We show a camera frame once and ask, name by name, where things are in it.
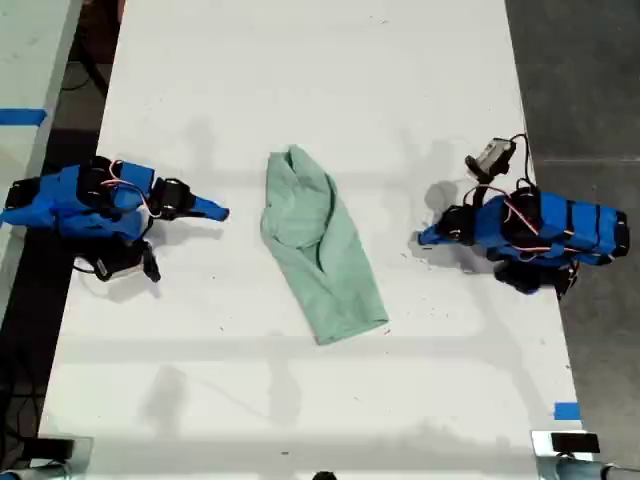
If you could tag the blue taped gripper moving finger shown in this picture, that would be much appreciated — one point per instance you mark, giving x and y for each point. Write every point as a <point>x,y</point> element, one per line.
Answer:
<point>205,215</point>
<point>437,241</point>

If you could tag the short blue tape strip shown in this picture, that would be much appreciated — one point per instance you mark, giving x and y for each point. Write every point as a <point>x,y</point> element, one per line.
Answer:
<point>567,411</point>

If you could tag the pale green T-shirt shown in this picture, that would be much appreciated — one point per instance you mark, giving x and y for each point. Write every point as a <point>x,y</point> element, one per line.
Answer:
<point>320,240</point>

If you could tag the white side table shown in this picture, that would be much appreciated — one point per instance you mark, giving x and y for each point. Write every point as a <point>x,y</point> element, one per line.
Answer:
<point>25,55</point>

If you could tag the black camera box on stalk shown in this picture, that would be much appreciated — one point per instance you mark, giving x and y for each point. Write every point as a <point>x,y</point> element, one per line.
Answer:
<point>117,267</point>
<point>492,155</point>

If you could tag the small black box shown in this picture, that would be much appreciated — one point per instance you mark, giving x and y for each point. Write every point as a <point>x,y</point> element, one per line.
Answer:
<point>47,448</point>
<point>575,442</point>

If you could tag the small round black object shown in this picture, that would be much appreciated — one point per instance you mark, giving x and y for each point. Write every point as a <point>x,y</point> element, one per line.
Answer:
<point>324,475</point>

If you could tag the grey pipe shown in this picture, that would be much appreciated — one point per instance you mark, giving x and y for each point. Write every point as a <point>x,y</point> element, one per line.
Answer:
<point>575,469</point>

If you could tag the blue and black arm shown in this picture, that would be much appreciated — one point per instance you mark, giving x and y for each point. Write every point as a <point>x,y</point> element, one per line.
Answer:
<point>75,200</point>
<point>560,230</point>

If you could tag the long blue tape strip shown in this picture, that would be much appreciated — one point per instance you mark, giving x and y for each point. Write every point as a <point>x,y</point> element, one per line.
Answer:
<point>22,116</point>

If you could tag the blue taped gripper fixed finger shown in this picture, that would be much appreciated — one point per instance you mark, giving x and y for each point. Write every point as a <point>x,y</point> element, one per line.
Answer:
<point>210,205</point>
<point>435,231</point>

